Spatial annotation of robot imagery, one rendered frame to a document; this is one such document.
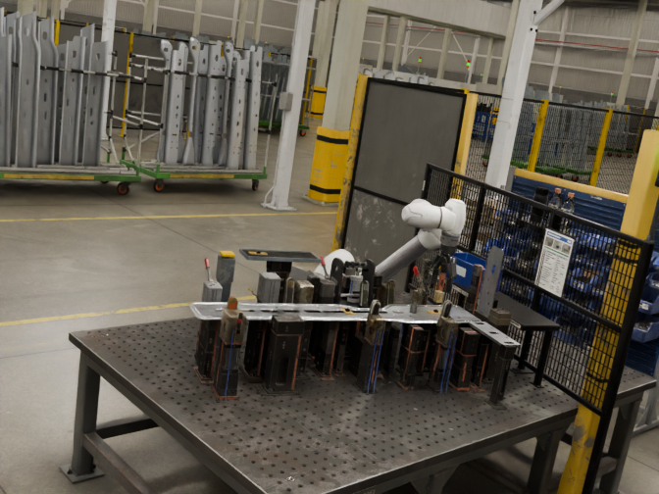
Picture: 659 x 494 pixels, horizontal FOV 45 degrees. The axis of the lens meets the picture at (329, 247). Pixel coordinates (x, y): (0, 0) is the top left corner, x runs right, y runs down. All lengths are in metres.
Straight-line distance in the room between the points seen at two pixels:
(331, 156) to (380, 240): 5.00
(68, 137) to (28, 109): 0.70
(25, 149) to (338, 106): 4.31
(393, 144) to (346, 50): 5.09
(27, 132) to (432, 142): 5.44
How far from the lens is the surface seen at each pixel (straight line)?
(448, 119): 6.17
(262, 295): 3.58
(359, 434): 3.18
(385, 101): 6.64
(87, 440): 3.95
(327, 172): 11.57
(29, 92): 10.08
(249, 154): 11.86
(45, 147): 10.44
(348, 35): 11.51
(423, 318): 3.71
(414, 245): 4.31
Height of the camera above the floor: 2.10
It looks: 13 degrees down
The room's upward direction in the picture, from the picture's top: 9 degrees clockwise
